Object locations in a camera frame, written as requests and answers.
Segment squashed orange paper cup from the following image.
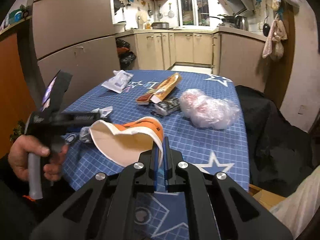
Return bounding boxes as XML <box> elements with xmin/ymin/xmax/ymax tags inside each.
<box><xmin>89</xmin><ymin>116</ymin><xmax>164</xmax><ymax>167</ymax></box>

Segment clear plastic bag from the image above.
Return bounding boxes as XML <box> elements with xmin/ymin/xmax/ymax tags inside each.
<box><xmin>179</xmin><ymin>89</ymin><xmax>241</xmax><ymax>129</ymax></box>

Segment orange snack box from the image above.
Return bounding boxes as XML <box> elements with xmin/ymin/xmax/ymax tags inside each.
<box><xmin>136</xmin><ymin>73</ymin><xmax>182</xmax><ymax>105</ymax></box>

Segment black tissue packet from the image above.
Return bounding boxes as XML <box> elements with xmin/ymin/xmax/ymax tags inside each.
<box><xmin>151</xmin><ymin>98</ymin><xmax>180</xmax><ymax>117</ymax></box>

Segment kitchen window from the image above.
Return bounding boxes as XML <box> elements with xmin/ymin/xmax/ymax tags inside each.
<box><xmin>177</xmin><ymin>0</ymin><xmax>210</xmax><ymax>27</ymax></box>

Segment person left hand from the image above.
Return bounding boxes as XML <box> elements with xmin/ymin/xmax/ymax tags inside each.
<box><xmin>8</xmin><ymin>135</ymin><xmax>68</xmax><ymax>181</ymax></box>

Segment small wooden stool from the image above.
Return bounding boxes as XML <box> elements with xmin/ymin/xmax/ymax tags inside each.
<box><xmin>249</xmin><ymin>184</ymin><xmax>285</xmax><ymax>210</ymax></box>

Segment white plastic bucket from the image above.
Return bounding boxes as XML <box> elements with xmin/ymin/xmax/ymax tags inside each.
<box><xmin>270</xmin><ymin>167</ymin><xmax>319</xmax><ymax>239</ymax></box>

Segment white plastic pouch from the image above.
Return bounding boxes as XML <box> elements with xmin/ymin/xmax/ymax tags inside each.
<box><xmin>101</xmin><ymin>70</ymin><xmax>134</xmax><ymax>94</ymax></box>

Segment silver refrigerator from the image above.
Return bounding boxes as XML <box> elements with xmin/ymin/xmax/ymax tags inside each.
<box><xmin>18</xmin><ymin>0</ymin><xmax>120</xmax><ymax>108</ymax></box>

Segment black garbage bag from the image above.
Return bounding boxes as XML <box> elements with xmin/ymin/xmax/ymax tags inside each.
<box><xmin>116</xmin><ymin>38</ymin><xmax>136</xmax><ymax>70</ymax></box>

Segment silver rice cooker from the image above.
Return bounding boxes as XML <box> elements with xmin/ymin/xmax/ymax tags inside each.
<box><xmin>151</xmin><ymin>22</ymin><xmax>170</xmax><ymax>30</ymax></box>

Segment beige lower cabinets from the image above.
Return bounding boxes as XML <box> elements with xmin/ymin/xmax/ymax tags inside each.
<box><xmin>116</xmin><ymin>27</ymin><xmax>269</xmax><ymax>92</ymax></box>

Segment hanging cloth bags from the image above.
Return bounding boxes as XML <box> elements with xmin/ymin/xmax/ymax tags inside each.
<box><xmin>262</xmin><ymin>18</ymin><xmax>287</xmax><ymax>61</ymax></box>

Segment hanging black pan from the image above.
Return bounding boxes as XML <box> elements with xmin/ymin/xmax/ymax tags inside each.
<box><xmin>263</xmin><ymin>4</ymin><xmax>270</xmax><ymax>37</ymax></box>

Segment steel kettle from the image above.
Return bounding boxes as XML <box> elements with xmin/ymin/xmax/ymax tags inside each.
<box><xmin>235</xmin><ymin>15</ymin><xmax>248</xmax><ymax>31</ymax></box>

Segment black frying pan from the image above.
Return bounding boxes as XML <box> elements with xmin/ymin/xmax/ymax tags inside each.
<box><xmin>209</xmin><ymin>15</ymin><xmax>236</xmax><ymax>24</ymax></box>

